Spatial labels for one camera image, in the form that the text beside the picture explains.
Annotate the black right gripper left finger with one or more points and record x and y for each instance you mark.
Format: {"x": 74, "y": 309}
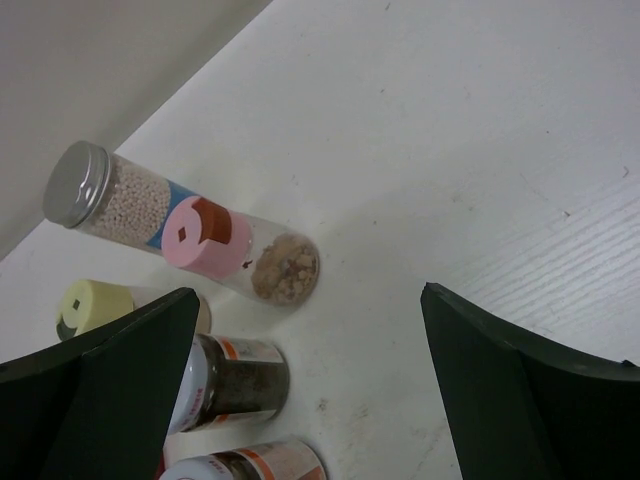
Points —
{"x": 98, "y": 406}

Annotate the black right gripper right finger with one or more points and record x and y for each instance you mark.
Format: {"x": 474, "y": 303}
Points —
{"x": 522, "y": 406}

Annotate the yellow-lid spice bottle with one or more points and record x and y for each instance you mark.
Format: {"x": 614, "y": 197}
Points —
{"x": 90, "y": 304}

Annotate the white-lid dark spice jar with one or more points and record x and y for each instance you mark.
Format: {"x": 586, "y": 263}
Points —
{"x": 229, "y": 380}

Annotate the white-lid orange spice jar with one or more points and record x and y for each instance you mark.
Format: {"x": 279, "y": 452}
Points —
{"x": 288, "y": 459}

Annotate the silver-lid white peppercorn bottle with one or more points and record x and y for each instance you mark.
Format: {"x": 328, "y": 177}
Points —
{"x": 102, "y": 194}

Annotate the pink-lid spice bottle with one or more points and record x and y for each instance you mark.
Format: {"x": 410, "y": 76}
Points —
{"x": 260, "y": 259}

